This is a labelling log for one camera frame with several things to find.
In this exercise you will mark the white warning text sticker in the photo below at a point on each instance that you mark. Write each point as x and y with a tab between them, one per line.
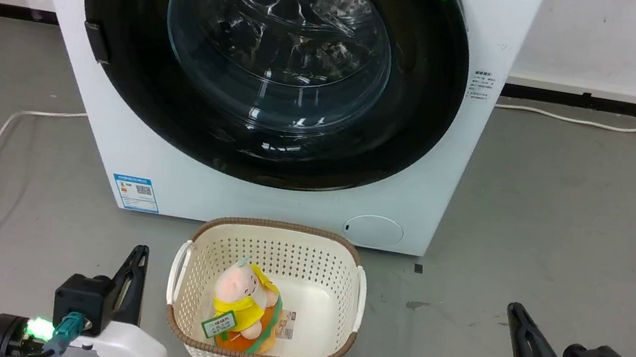
480	86

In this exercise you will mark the white front-load washing machine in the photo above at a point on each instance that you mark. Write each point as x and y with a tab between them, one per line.
108	132

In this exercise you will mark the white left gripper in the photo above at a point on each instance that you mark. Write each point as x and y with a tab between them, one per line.
134	354

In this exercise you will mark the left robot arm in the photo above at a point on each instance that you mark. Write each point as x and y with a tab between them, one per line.
2	336

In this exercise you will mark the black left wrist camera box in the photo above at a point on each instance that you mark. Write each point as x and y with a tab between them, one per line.
81	297

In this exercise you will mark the cream perforated laundry basket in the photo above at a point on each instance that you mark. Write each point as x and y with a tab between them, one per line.
333	283

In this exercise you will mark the round white filter cover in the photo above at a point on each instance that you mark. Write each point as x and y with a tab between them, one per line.
373	231

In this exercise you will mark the pink plush doll yellow outfit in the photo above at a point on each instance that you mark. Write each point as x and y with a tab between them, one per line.
241	294

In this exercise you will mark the blue energy label sticker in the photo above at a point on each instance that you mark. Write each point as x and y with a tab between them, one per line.
135	193

